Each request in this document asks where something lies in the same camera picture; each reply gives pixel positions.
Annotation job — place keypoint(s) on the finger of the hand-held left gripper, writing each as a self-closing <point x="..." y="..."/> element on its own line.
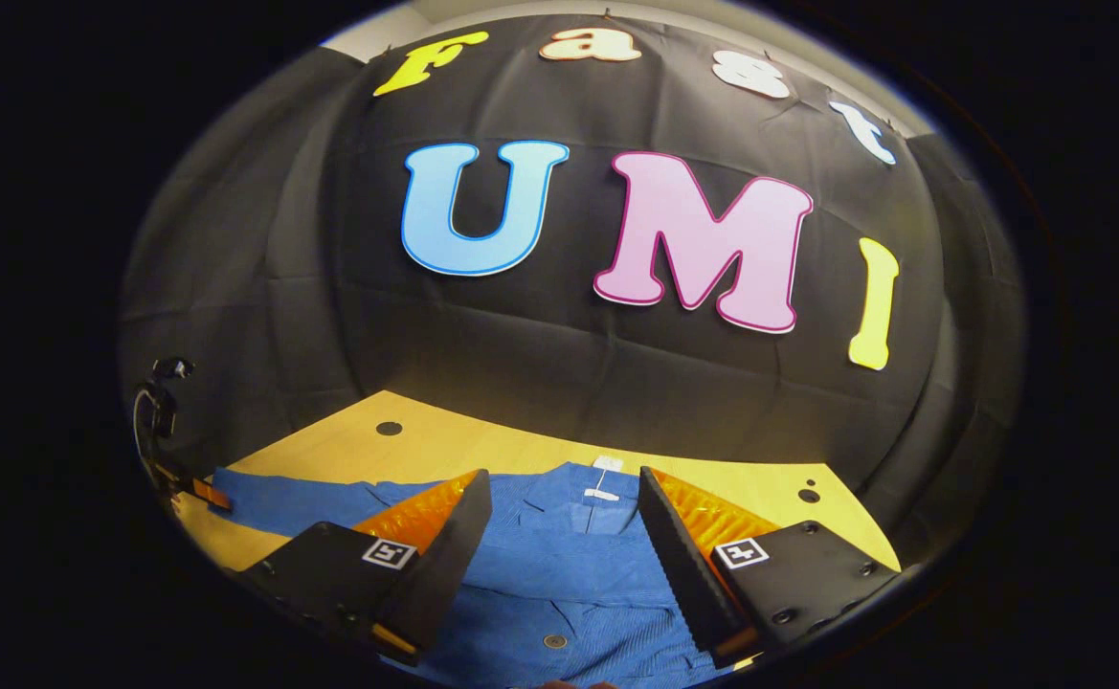
<point x="176" y="476"/>

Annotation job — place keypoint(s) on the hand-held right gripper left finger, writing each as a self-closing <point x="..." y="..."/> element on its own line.
<point x="444" y="574"/>

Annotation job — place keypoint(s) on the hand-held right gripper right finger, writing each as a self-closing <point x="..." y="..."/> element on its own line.
<point x="679" y="574"/>

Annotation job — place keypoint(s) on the black backdrop cloth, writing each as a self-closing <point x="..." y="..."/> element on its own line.
<point x="569" y="364"/>

